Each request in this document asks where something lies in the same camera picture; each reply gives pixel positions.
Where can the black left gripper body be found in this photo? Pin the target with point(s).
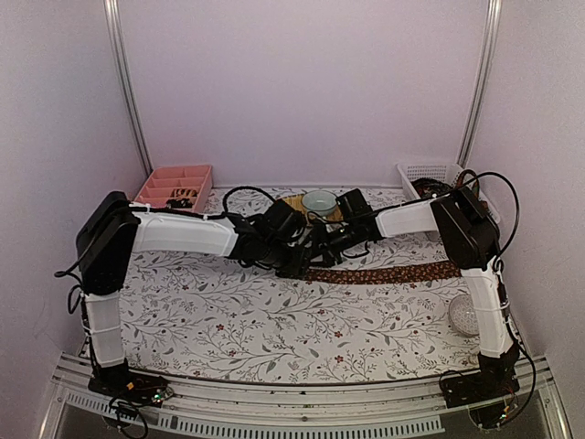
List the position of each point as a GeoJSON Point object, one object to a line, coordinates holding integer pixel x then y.
{"type": "Point", "coordinates": [277, 259]}

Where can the bamboo mat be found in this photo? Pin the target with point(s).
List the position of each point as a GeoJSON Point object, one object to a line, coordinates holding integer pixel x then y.
{"type": "Point", "coordinates": [295, 201]}

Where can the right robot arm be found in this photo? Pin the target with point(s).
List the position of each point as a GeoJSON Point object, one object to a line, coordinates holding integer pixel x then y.
{"type": "Point", "coordinates": [471, 240]}

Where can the aluminium front rail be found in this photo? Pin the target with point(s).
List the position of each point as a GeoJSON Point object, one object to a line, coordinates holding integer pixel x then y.
{"type": "Point", "coordinates": [219, 409]}

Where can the aluminium right corner post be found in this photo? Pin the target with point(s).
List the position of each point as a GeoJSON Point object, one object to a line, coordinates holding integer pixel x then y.
{"type": "Point", "coordinates": [487, 54]}

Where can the white plastic basket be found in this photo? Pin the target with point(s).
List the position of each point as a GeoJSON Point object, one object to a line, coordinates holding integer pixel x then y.
{"type": "Point", "coordinates": [419, 217]}

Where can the aluminium left corner post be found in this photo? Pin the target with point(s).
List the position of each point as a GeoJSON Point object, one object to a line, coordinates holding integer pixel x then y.
{"type": "Point", "coordinates": [114, 25]}

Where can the patterned glass bowl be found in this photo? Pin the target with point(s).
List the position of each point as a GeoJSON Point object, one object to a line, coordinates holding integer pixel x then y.
{"type": "Point", "coordinates": [462, 316]}

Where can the light green ceramic bowl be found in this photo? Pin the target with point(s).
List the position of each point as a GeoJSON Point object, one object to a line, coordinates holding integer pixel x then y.
{"type": "Point", "coordinates": [320, 202]}

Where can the aluminium corner post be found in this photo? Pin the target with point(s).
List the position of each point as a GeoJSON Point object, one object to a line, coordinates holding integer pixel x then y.
{"type": "Point", "coordinates": [114, 25]}
{"type": "Point", "coordinates": [487, 54]}

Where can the brown floral tie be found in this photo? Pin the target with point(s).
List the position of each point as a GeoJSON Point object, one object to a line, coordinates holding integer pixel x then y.
{"type": "Point", "coordinates": [411, 274]}

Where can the pink divided organizer tray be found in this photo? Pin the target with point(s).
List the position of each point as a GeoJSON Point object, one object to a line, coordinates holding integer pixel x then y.
{"type": "Point", "coordinates": [159, 185]}

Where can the rolled black patterned tie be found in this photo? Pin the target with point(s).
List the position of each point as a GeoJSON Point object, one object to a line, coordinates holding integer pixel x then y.
{"type": "Point", "coordinates": [182, 198]}

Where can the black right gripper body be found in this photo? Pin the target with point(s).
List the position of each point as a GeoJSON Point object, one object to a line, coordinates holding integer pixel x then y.
{"type": "Point", "coordinates": [335, 242]}

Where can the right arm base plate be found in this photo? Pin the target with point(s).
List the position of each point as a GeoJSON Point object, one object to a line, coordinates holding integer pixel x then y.
{"type": "Point", "coordinates": [459, 389]}

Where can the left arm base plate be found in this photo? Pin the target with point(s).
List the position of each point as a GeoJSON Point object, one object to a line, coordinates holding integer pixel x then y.
{"type": "Point", "coordinates": [142, 390]}

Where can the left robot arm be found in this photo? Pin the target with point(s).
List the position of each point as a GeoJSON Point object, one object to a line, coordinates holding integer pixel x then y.
{"type": "Point", "coordinates": [118, 228]}

